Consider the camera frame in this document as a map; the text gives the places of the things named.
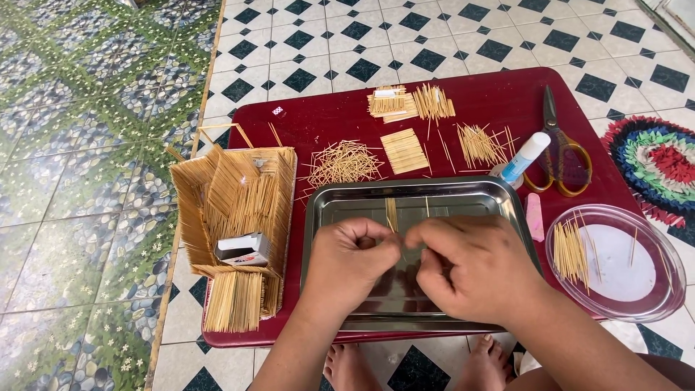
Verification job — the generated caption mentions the person's right hand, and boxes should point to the person's right hand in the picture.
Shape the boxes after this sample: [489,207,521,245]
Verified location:
[404,214,550,328]

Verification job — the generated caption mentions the person's left hand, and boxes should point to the person's left hand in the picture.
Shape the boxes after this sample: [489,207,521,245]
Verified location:
[300,217,406,322]

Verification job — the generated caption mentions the pink eraser stick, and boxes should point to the pink eraser stick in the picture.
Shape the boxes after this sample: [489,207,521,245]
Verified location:
[525,193,545,243]

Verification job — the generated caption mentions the toothpick group in lid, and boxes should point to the toothpick group in lid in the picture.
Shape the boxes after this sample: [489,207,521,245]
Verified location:
[552,213,603,295]

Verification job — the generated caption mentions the person's right foot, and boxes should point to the person's right foot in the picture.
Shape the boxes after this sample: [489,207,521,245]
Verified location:
[454,333,514,391]

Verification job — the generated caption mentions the person's foot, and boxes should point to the person's foot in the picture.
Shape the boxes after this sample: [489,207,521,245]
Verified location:
[323,343,384,391]
[454,333,514,391]

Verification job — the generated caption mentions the person's left foot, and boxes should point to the person's left foot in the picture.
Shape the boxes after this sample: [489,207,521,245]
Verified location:
[323,343,384,391]

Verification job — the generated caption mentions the white cloth scrap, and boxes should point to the white cloth scrap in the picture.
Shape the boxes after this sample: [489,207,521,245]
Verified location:
[513,350,538,377]

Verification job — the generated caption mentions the stainless steel tray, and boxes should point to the stainless steel tray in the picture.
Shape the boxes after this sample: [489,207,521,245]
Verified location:
[300,176,544,332]

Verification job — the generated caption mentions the small white cardboard box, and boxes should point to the small white cardboard box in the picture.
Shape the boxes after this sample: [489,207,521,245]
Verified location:
[213,232,272,268]

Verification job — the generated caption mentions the loose tangled toothpick pile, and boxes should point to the loose tangled toothpick pile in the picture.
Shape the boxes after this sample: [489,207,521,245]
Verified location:
[296,139,387,203]

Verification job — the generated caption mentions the toothpick model house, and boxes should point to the toothpick model house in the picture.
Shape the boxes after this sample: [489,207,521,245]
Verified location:
[165,124,298,334]

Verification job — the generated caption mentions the white blue glue bottle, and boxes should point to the white blue glue bottle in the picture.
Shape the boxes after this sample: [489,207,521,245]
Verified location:
[489,132,552,190]

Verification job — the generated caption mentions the scattered toothpick heap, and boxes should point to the scattered toothpick heap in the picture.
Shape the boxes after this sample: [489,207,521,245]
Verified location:
[455,123,518,173]

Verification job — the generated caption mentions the clear plastic round lid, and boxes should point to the clear plastic round lid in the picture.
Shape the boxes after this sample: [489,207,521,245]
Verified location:
[545,204,687,324]

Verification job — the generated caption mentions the flat glued toothpick panel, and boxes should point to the flat glued toothpick panel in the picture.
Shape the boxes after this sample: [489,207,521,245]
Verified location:
[379,128,431,176]

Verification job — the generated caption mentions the red low table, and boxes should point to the red low table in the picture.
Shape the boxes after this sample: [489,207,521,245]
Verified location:
[201,67,652,349]

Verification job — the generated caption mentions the toothpick panel with white strip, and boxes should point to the toothpick panel with white strip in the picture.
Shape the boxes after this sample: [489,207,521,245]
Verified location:
[367,85,420,124]

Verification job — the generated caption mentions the fanned toothpick panel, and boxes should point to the fanned toothpick panel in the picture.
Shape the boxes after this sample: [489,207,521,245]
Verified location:
[412,83,457,127]

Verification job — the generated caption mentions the multicoloured rag rug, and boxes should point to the multicoloured rag rug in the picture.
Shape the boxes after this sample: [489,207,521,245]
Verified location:
[601,115,695,229]

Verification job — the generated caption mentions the person's right leg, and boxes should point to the person's right leg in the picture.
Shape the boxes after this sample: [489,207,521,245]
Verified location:
[505,353,695,391]

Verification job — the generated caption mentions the green pebble pattern floor mat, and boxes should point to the green pebble pattern floor mat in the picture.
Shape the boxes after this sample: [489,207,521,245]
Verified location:
[0,0,226,391]

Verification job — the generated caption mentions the yellow handled scissors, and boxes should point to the yellow handled scissors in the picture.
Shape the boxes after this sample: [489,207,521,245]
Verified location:
[523,85,594,198]

